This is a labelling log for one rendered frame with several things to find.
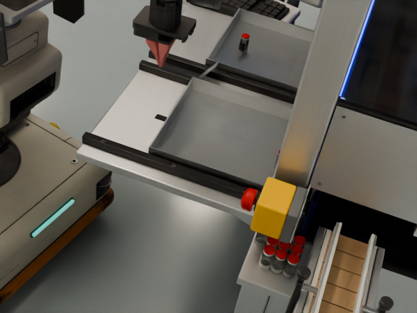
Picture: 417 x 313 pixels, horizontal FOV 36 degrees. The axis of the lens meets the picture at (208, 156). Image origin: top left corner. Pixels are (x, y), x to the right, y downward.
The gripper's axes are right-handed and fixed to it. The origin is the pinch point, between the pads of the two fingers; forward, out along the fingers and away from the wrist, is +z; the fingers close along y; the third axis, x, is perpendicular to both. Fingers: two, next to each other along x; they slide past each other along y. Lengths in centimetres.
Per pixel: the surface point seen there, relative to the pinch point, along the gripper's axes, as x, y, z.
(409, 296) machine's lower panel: -13, 58, 27
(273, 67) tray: 37.2, 16.1, 20.4
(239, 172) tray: -1.5, 19.3, 20.3
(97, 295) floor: 11, -20, 108
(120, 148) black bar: -8.0, -4.7, 18.1
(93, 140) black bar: -8.1, -10.6, 18.2
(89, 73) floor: 115, -75, 108
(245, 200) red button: -19.9, 24.2, 7.9
